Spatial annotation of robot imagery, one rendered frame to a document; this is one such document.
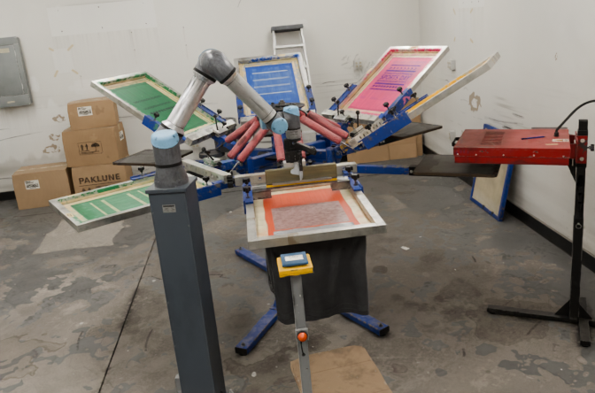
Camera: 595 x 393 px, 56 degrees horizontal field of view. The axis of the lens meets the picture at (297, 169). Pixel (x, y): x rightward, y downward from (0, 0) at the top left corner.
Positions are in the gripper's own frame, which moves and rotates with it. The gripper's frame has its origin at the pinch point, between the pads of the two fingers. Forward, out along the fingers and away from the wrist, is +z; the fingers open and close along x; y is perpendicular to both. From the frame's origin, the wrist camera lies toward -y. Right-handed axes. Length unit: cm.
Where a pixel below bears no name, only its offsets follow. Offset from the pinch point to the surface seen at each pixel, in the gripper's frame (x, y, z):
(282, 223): 25.3, 12.7, 14.1
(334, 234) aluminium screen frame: 50, -7, 12
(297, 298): 70, 12, 29
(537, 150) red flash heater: 2, -122, -1
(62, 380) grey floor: -22, 144, 110
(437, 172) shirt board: -27, -79, 14
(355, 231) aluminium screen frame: 50, -16, 12
